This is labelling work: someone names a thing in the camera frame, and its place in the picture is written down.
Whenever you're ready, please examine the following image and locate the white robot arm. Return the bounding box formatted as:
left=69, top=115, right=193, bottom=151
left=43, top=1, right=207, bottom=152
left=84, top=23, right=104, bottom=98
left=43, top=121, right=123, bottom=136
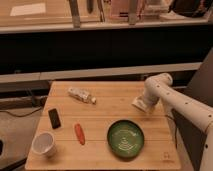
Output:
left=141, top=73, right=213, bottom=171

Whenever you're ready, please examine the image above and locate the green ceramic bowl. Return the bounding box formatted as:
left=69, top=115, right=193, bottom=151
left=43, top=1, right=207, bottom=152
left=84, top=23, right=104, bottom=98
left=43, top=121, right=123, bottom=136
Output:
left=107, top=120, right=145, bottom=159

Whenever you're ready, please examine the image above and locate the black smartphone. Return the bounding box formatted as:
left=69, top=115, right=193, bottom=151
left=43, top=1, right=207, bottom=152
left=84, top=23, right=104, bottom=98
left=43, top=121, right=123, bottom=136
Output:
left=48, top=109, right=61, bottom=129

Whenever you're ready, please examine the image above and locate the white cup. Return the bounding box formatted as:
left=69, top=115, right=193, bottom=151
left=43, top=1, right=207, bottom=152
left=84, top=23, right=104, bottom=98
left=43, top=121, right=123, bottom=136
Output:
left=31, top=132, right=56, bottom=157

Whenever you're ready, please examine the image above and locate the white paper sheet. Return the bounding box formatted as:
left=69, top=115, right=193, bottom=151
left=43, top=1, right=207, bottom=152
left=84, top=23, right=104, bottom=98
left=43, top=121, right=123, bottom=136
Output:
left=10, top=3, right=46, bottom=16

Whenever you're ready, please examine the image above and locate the grey metal post right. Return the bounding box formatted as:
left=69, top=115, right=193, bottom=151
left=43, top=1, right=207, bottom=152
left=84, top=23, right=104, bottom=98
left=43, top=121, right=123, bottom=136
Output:
left=128, top=0, right=138, bottom=25

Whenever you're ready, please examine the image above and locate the grey metal post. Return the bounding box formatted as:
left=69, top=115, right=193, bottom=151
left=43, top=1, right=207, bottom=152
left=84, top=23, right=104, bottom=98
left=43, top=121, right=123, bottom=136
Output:
left=128, top=0, right=138, bottom=25
left=69, top=0, right=81, bottom=28

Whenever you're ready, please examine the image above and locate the black cable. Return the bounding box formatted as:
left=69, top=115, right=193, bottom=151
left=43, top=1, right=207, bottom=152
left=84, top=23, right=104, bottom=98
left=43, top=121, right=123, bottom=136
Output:
left=0, top=106, right=44, bottom=118

